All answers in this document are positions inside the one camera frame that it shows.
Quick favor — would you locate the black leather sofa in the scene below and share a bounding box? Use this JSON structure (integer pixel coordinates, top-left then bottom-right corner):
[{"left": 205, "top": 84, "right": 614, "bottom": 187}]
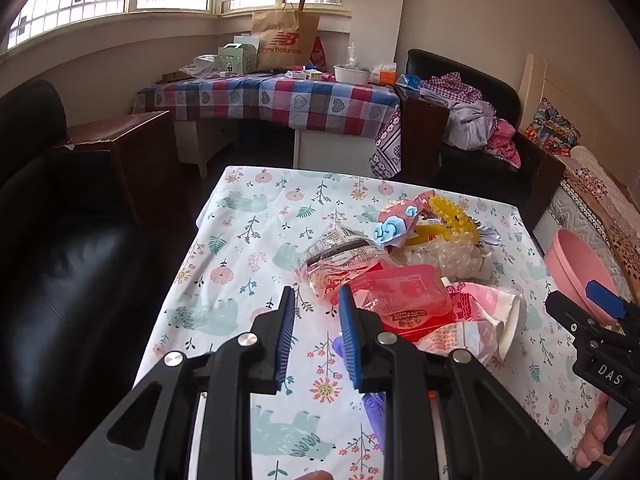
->
[{"left": 0, "top": 79, "right": 201, "bottom": 441}]

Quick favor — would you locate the plaid tablecloth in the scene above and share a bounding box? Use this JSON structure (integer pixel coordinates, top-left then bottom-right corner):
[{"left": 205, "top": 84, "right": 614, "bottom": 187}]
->
[{"left": 132, "top": 72, "right": 401, "bottom": 139}]

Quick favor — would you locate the purple floral hanging cloth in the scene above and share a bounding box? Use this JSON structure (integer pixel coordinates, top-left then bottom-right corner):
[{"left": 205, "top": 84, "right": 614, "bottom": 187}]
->
[{"left": 369, "top": 105, "right": 403, "bottom": 179}]

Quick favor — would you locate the floral bed blanket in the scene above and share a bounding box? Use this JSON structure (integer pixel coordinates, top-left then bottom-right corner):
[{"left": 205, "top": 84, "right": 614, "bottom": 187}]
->
[{"left": 565, "top": 145, "right": 640, "bottom": 281}]

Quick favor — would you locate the brown paper bag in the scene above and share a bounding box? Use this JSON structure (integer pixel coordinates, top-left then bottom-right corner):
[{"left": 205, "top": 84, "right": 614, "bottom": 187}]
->
[{"left": 251, "top": 4, "right": 321, "bottom": 71}]

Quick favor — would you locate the red plastic packaging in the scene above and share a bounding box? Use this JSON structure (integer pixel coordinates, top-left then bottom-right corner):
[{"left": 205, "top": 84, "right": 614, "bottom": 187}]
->
[{"left": 342, "top": 264, "right": 456, "bottom": 343}]

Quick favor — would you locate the white packet red print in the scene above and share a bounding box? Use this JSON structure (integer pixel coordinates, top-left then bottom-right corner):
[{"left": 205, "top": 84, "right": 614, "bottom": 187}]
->
[{"left": 416, "top": 320, "right": 497, "bottom": 368}]

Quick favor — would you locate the person's right hand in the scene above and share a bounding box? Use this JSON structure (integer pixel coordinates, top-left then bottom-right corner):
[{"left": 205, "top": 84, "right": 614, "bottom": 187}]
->
[{"left": 574, "top": 394, "right": 615, "bottom": 469}]

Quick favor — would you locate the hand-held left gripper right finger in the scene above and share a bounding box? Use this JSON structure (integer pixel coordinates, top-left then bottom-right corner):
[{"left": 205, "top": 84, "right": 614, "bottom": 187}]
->
[{"left": 339, "top": 285, "right": 591, "bottom": 480}]

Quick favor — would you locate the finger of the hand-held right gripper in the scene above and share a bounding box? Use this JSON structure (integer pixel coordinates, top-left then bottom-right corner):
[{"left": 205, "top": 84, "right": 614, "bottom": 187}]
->
[
  {"left": 585, "top": 280, "right": 640, "bottom": 328},
  {"left": 545, "top": 290, "right": 592, "bottom": 335}
]

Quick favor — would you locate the dark wooden side table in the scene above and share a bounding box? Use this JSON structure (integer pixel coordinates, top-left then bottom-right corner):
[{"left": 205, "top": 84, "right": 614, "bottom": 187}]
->
[
  {"left": 395, "top": 85, "right": 451, "bottom": 187},
  {"left": 520, "top": 131, "right": 568, "bottom": 233},
  {"left": 45, "top": 110, "right": 176, "bottom": 226}
]

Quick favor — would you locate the bed with patterned quilt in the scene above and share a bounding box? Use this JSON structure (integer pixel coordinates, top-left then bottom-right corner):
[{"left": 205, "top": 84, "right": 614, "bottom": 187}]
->
[{"left": 532, "top": 145, "right": 640, "bottom": 306}]

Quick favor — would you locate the white paper cup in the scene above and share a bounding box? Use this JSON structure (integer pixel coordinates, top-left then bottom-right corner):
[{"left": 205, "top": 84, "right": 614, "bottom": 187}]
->
[{"left": 479, "top": 290, "right": 527, "bottom": 361}]

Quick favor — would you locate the white bowl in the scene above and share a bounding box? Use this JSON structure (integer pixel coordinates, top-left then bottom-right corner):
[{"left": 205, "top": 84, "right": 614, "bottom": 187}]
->
[{"left": 333, "top": 64, "right": 371, "bottom": 85}]

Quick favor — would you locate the green box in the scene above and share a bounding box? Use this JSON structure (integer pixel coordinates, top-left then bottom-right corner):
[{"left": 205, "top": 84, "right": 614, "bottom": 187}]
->
[{"left": 217, "top": 42, "right": 258, "bottom": 74}]

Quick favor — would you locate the grey garment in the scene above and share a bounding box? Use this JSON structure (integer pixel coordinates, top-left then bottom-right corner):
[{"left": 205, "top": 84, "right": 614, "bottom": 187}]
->
[{"left": 442, "top": 100, "right": 499, "bottom": 152}]

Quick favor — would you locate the pink floral garment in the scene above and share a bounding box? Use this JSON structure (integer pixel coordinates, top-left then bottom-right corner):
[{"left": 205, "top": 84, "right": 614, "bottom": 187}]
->
[{"left": 487, "top": 117, "right": 522, "bottom": 169}]

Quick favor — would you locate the white desk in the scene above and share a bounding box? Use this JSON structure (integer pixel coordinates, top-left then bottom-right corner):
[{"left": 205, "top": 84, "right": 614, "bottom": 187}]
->
[{"left": 172, "top": 120, "right": 377, "bottom": 179}]

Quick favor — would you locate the blue orange snack wrapper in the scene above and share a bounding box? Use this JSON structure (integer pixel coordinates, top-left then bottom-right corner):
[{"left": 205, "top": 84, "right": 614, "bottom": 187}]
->
[{"left": 372, "top": 192, "right": 436, "bottom": 251}]

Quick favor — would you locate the purple checkered garment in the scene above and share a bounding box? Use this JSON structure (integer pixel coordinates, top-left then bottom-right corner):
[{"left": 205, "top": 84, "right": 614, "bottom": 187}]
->
[{"left": 420, "top": 72, "right": 483, "bottom": 107}]

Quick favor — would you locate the clear bag black label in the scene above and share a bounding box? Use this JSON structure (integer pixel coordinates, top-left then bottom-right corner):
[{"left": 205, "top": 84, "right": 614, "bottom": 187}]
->
[{"left": 295, "top": 227, "right": 393, "bottom": 281}]

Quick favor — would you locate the orange tissue box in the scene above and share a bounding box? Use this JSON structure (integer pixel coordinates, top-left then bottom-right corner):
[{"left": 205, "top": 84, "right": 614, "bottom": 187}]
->
[{"left": 370, "top": 62, "right": 399, "bottom": 86}]

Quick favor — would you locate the cream bed headboard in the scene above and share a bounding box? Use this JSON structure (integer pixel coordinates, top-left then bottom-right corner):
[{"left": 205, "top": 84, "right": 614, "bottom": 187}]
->
[{"left": 517, "top": 54, "right": 601, "bottom": 133}]

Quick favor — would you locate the clear plastic bag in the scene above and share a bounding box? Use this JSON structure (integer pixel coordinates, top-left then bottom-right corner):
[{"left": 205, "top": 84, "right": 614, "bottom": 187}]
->
[{"left": 177, "top": 54, "right": 221, "bottom": 79}]

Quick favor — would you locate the bubble wrap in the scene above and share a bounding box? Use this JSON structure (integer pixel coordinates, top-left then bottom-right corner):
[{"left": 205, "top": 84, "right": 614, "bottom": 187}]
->
[{"left": 400, "top": 237, "right": 488, "bottom": 283}]

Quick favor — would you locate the colourful printed pillow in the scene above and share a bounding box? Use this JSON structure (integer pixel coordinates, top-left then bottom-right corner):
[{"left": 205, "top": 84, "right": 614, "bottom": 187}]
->
[{"left": 531, "top": 97, "right": 582, "bottom": 151}]

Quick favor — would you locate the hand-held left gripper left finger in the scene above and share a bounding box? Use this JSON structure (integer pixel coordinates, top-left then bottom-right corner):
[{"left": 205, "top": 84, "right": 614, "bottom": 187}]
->
[{"left": 55, "top": 286, "right": 301, "bottom": 480}]

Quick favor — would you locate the pink plastic basin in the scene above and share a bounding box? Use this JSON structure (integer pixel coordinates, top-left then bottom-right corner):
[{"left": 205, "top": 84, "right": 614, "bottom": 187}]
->
[{"left": 543, "top": 228, "right": 624, "bottom": 326}]

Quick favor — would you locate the black armchair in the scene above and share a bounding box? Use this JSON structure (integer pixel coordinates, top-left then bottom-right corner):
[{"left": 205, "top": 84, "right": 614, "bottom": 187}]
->
[{"left": 402, "top": 49, "right": 566, "bottom": 231}]

